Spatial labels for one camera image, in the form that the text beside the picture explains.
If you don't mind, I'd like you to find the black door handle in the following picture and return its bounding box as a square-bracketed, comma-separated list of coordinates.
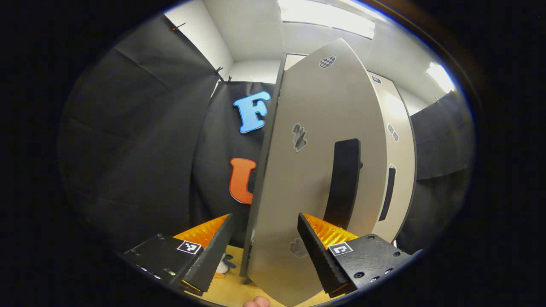
[323, 138, 363, 231]
[379, 165, 397, 222]

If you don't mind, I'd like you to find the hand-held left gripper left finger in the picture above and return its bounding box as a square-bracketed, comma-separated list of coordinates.
[121, 213, 235, 295]

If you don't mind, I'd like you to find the small ceiling light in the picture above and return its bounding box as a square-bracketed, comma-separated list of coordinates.
[427, 62, 456, 93]

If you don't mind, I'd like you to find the white and grey shoe cabinet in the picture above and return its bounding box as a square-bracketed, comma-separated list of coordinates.
[239, 38, 418, 307]

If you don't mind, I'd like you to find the white cabinet door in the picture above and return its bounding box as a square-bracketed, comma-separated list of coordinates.
[240, 38, 389, 307]
[367, 72, 418, 243]

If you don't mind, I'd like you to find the penguin plush toy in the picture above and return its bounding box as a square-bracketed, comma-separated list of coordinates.
[213, 252, 236, 280]

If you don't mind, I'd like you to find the large ceiling light panel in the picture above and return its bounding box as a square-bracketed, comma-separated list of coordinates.
[277, 0, 386, 40]

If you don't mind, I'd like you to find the black backdrop cloth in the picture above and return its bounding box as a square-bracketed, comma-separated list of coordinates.
[60, 15, 476, 256]

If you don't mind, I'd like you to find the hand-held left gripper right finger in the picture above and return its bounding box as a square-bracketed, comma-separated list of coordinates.
[296, 212, 424, 299]

